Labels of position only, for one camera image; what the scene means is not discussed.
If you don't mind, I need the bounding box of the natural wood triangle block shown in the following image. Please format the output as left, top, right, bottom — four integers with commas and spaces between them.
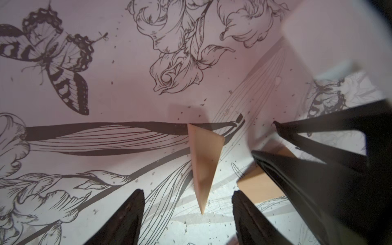
187, 124, 225, 214

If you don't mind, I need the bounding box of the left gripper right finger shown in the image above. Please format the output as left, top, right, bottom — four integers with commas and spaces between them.
232, 190, 291, 245

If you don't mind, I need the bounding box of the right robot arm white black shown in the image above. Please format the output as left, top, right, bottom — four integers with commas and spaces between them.
252, 1, 392, 245

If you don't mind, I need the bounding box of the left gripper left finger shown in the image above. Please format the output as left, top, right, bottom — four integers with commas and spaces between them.
86, 189, 145, 245

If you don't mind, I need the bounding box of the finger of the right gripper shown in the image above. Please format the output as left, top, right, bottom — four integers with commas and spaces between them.
252, 151, 392, 245
274, 100, 392, 172

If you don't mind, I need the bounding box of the natural wood wedge block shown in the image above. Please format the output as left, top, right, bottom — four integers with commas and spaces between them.
237, 160, 285, 204

